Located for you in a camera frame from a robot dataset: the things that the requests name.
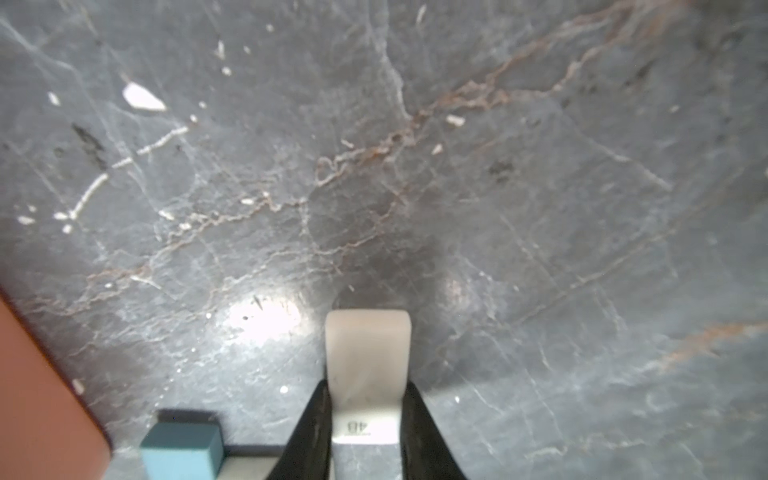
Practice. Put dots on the pink storage tray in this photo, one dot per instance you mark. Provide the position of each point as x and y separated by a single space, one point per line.
46 432

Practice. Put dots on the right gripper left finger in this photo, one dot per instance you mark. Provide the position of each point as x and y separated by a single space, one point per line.
307 454

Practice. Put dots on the white eraser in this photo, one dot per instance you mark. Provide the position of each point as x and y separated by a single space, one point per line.
367 365
246 467

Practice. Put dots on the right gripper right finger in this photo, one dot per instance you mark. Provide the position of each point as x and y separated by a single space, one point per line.
425 454

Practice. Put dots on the teal eraser near tray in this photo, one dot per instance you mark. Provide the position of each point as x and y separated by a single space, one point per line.
179 450

